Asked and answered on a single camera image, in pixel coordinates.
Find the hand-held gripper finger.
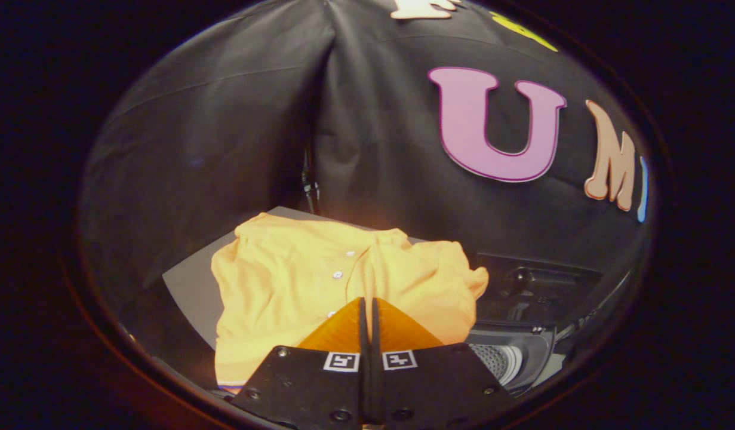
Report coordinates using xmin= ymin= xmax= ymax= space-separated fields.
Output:
xmin=370 ymin=297 xmax=517 ymax=428
xmin=230 ymin=297 xmax=368 ymax=428

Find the orange button shirt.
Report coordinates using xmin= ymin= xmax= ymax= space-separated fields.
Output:
xmin=211 ymin=212 xmax=490 ymax=395

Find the dark cabinet with white door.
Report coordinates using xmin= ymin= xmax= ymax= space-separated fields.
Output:
xmin=162 ymin=206 xmax=430 ymax=353

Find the black backdrop cloth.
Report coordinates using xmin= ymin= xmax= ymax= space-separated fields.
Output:
xmin=81 ymin=0 xmax=654 ymax=311

